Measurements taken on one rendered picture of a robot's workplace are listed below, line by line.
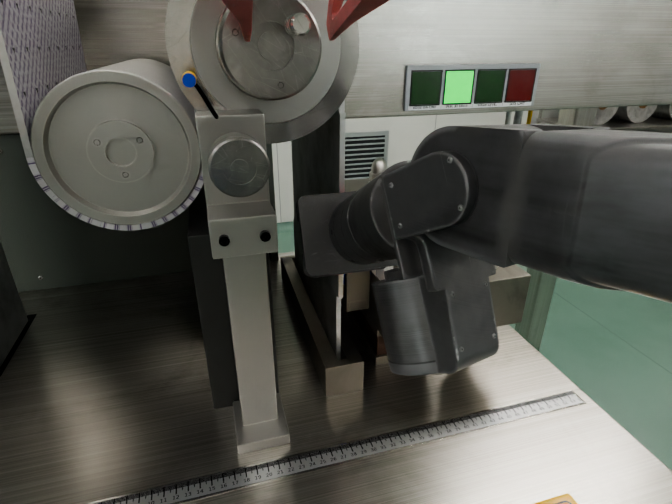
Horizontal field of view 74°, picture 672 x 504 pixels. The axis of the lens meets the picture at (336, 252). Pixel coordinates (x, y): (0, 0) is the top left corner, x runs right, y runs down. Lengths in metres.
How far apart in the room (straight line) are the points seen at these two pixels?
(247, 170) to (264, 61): 0.10
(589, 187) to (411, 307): 0.13
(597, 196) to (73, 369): 0.57
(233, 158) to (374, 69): 0.48
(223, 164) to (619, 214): 0.22
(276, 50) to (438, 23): 0.47
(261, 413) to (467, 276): 0.28
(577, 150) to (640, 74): 0.89
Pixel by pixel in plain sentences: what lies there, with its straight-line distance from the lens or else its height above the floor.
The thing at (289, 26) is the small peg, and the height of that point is 1.26.
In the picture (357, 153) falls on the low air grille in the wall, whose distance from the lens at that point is 3.27.
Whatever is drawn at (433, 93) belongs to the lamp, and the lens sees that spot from 0.80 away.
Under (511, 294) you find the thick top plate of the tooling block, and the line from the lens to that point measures 0.51.
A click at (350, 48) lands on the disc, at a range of 0.39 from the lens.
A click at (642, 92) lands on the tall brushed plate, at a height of 1.17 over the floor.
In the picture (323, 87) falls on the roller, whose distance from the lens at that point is 0.39.
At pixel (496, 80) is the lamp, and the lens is 0.85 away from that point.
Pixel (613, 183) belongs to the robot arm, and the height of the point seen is 1.21.
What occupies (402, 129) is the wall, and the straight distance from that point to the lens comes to 3.38.
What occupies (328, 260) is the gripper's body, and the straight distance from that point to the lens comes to 0.36.
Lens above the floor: 1.25
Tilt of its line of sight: 25 degrees down
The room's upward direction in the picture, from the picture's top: straight up
